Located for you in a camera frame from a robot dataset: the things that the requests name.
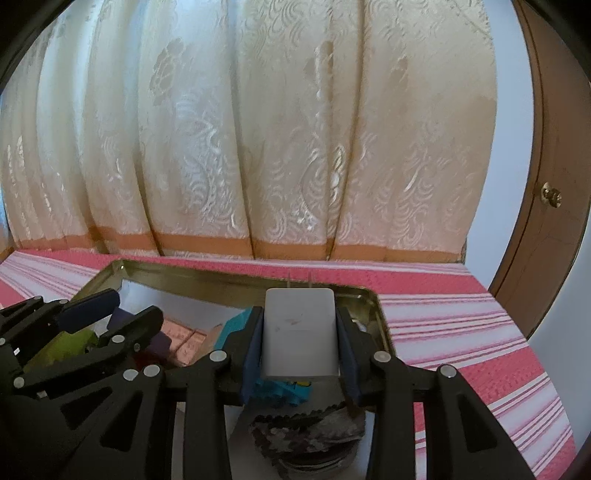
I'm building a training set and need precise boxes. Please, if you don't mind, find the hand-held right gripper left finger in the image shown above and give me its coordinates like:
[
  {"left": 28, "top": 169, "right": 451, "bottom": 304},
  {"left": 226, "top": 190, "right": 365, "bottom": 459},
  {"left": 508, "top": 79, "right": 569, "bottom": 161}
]
[{"left": 60, "top": 307, "right": 265, "bottom": 480}]

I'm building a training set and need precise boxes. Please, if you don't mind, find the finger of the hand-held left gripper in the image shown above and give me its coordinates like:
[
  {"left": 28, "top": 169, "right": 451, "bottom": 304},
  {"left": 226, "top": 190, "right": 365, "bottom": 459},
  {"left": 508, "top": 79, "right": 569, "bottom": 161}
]
[
  {"left": 14, "top": 305, "right": 164, "bottom": 391},
  {"left": 0, "top": 288, "right": 121, "bottom": 342}
]

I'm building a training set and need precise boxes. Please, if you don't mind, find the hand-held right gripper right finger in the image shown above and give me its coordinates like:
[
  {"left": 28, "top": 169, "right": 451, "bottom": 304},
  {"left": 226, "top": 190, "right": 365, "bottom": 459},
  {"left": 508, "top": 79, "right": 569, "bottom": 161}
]
[{"left": 336, "top": 305, "right": 532, "bottom": 480}]

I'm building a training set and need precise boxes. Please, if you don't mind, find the purple block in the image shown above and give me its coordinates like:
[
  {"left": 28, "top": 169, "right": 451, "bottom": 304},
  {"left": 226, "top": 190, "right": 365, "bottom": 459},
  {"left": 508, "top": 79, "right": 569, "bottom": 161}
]
[{"left": 108, "top": 308, "right": 171, "bottom": 363}]

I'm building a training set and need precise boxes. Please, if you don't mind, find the teal toy box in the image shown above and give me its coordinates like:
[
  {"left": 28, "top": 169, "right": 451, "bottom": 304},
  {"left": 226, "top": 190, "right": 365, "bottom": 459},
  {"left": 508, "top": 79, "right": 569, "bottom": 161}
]
[{"left": 215, "top": 307, "right": 314, "bottom": 409}]

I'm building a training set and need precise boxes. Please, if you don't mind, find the orange patterned box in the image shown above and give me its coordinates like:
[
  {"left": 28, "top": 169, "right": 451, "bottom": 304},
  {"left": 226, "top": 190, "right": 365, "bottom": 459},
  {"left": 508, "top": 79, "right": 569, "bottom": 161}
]
[{"left": 159, "top": 320, "right": 209, "bottom": 367}]

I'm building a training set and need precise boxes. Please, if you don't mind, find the green block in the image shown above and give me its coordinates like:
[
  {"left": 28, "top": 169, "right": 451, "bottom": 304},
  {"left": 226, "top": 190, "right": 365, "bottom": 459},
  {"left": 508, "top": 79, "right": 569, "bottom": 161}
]
[{"left": 23, "top": 330, "right": 100, "bottom": 374}]

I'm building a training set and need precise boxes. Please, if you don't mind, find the white charger plug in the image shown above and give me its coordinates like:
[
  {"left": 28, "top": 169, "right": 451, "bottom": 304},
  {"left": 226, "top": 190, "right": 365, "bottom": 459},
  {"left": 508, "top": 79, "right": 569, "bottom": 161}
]
[{"left": 262, "top": 272, "right": 341, "bottom": 382}]

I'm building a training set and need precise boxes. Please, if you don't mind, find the dark patterned cloth piece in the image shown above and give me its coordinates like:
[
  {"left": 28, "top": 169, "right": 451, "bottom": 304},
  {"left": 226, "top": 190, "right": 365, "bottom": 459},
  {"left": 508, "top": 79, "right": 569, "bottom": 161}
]
[{"left": 248, "top": 401, "right": 366, "bottom": 474}]

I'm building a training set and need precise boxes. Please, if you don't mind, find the gold metal tin box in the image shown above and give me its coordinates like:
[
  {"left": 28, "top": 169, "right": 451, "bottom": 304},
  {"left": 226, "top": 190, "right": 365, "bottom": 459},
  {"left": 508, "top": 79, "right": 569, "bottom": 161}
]
[{"left": 71, "top": 258, "right": 394, "bottom": 480}]

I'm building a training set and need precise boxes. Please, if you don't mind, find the pink striped cloth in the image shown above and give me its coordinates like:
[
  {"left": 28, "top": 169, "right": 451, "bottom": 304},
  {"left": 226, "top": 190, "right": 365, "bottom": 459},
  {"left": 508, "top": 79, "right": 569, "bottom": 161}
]
[{"left": 0, "top": 249, "right": 578, "bottom": 480}]

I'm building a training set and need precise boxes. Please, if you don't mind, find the cream floral curtain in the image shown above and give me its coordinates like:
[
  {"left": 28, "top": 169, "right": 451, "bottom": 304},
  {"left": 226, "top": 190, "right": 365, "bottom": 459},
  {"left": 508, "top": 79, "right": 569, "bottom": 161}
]
[{"left": 0, "top": 0, "right": 499, "bottom": 264}]

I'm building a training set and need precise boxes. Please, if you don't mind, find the brown wooden door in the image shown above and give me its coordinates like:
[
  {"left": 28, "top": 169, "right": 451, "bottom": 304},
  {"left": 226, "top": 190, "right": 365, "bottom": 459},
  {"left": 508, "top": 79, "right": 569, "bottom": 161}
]
[{"left": 489, "top": 0, "right": 591, "bottom": 337}]

